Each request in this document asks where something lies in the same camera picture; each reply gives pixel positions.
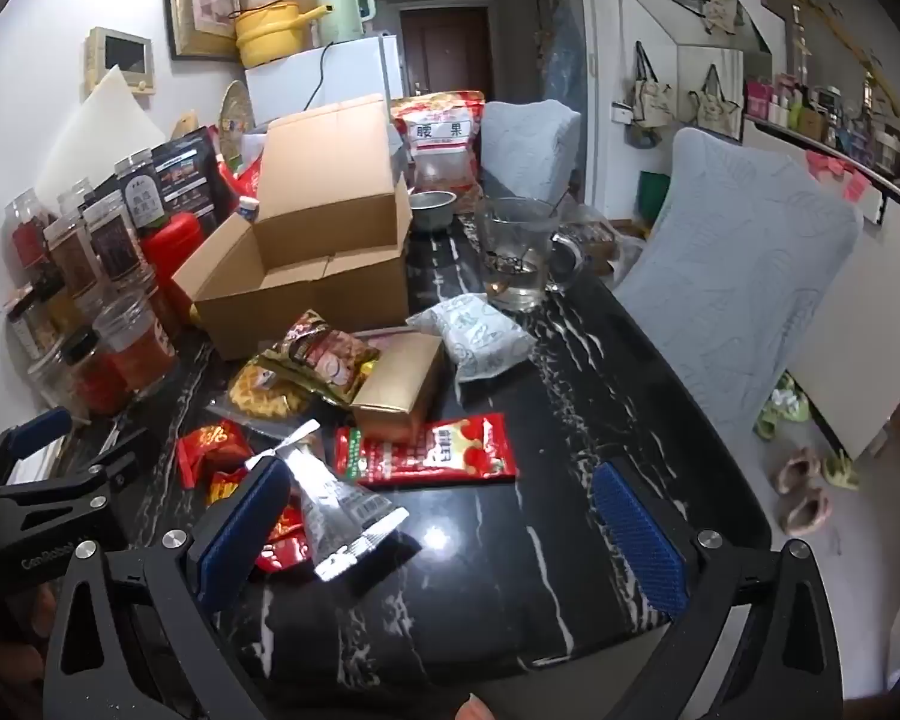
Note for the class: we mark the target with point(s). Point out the black printed pouch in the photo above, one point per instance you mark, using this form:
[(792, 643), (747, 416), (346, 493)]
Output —
[(187, 172)]

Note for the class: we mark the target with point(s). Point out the small grey covered chair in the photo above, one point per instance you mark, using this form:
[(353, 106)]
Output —
[(529, 146)]

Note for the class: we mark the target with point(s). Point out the pink cloth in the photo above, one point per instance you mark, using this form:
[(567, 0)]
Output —
[(836, 169)]

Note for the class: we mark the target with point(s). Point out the white cutting board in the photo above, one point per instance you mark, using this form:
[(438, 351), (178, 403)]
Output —
[(105, 135)]

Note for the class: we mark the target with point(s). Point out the clear waffle packet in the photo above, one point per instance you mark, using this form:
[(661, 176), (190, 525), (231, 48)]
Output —
[(262, 394)]

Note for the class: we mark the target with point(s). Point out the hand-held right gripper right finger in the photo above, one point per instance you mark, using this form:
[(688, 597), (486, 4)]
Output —
[(641, 547)]

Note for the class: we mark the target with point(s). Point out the clear plastic food bag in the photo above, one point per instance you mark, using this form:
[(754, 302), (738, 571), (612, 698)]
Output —
[(600, 244)]

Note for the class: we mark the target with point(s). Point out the white fridge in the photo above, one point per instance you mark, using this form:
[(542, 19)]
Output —
[(345, 75)]

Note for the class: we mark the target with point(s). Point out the small red candy packet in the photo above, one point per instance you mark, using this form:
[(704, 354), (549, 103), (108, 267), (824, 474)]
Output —
[(285, 540), (226, 486), (214, 446)]

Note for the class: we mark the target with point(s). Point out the person's right hand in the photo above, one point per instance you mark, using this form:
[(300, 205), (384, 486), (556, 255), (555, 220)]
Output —
[(474, 710)]

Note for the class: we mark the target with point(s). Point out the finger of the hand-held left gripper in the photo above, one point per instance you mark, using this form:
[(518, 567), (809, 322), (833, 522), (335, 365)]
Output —
[(109, 469), (41, 429)]

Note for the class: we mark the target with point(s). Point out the yellow pot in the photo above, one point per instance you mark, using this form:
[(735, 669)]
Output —
[(270, 34)]

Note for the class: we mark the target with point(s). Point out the pink and silver packet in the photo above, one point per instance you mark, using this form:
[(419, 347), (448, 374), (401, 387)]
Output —
[(379, 343)]

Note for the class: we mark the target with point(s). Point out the woven straw fan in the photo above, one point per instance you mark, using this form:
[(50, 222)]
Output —
[(236, 116)]

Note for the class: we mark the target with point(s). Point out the wall intercom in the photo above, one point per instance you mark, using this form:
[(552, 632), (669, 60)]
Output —
[(120, 56)]

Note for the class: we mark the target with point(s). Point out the yellow lollipop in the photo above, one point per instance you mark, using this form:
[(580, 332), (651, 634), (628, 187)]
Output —
[(370, 369)]

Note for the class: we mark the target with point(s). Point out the green bag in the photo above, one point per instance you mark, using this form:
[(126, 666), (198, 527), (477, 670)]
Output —
[(652, 199)]

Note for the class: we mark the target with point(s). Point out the large grey covered chair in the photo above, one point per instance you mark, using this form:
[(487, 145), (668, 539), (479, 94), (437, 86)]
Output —
[(735, 262)]

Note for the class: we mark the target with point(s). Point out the glass pitcher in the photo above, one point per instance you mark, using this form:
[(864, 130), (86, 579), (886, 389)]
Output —
[(517, 255)]

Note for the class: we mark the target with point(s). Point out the green electric kettle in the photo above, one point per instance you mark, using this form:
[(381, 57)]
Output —
[(341, 11)]

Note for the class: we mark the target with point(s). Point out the white bottle with blue label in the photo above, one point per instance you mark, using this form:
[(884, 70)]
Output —
[(248, 208)]

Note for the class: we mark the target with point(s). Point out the brown cardboard box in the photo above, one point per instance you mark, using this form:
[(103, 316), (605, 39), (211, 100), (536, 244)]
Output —
[(322, 187)]

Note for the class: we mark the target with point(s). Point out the group of clear plastic jars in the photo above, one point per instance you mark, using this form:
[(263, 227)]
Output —
[(112, 255)]

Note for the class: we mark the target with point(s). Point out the brown door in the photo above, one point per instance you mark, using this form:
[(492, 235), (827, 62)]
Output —
[(446, 49)]

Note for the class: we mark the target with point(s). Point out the white tote bag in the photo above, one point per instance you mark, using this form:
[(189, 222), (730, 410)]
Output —
[(652, 101)]

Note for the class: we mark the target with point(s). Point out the white patterned packet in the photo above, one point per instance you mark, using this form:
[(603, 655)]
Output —
[(472, 337)]

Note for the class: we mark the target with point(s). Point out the row of bottles on shelf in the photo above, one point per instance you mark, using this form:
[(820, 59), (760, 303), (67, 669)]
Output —
[(825, 120)]

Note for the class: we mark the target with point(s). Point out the small gold box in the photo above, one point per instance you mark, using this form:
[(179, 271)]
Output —
[(397, 382)]

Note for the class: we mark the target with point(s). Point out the red plastic container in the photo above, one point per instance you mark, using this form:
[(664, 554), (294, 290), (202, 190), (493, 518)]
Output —
[(176, 255)]

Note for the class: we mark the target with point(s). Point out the stack of white papers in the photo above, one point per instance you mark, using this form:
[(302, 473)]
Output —
[(37, 466)]

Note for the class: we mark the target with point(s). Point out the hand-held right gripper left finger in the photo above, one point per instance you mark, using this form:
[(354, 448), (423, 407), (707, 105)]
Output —
[(244, 532)]

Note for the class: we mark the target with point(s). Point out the silver foil packet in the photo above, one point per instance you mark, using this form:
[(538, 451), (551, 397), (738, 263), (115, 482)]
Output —
[(337, 510)]

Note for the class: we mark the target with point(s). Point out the red and white nut bag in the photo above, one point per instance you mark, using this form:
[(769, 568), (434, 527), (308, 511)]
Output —
[(439, 142)]

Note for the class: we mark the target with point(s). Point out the green slipper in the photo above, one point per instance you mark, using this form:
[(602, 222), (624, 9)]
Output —
[(784, 409), (840, 471)]

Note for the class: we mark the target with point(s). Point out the long red snack packet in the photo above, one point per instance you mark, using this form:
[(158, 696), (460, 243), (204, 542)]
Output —
[(427, 454)]

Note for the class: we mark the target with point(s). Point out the metal bowl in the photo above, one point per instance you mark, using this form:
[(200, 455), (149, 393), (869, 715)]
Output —
[(431, 210)]

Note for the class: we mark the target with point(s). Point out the pink slipper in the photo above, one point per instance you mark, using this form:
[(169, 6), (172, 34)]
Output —
[(795, 471), (804, 511)]

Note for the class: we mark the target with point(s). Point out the brown coffee packet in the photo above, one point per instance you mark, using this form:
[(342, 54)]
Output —
[(319, 356)]

